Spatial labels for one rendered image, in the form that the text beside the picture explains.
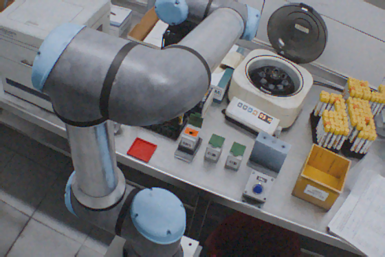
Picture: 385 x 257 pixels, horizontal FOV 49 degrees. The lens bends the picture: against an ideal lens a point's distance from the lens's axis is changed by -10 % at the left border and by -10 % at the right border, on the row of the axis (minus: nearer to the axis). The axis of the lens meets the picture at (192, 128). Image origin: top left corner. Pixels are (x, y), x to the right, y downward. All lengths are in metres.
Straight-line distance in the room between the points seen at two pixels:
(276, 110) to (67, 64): 0.91
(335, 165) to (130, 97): 0.91
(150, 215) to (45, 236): 1.32
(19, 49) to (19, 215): 1.12
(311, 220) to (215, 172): 0.32
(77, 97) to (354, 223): 0.95
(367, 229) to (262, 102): 0.52
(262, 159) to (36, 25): 0.77
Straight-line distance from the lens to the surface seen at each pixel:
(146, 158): 1.35
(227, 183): 1.34
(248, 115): 1.46
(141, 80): 0.61
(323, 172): 1.45
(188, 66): 0.65
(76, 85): 0.64
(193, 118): 1.33
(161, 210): 0.96
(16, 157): 2.51
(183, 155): 1.35
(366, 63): 1.72
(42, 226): 2.25
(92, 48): 0.64
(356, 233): 1.36
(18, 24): 1.35
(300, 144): 1.50
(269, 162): 1.37
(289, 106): 1.44
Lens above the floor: 1.94
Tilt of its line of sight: 48 degrees down
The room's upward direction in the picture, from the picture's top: 11 degrees clockwise
